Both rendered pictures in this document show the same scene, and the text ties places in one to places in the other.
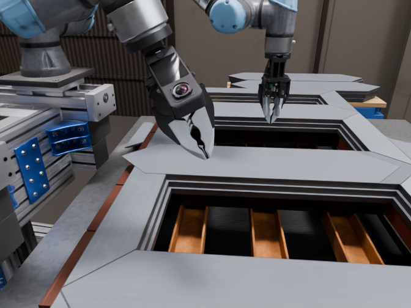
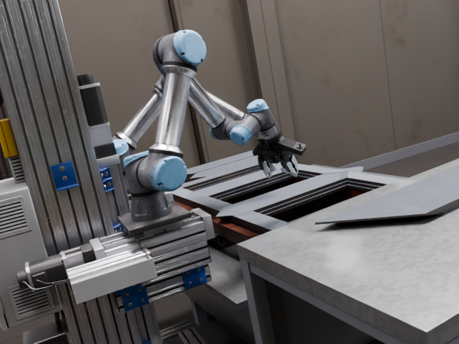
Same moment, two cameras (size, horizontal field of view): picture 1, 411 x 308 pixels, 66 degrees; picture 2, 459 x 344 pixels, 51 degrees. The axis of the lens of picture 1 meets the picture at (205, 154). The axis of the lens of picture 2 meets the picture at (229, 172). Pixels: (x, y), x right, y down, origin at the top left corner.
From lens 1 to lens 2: 1.65 m
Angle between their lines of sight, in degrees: 33
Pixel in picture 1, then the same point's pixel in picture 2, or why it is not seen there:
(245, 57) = not seen: hidden behind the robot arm
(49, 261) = (221, 279)
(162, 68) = (286, 142)
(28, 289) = (231, 285)
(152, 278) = not seen: hidden behind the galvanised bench
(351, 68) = (231, 149)
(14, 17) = (247, 138)
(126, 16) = (274, 130)
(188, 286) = not seen: hidden behind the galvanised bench
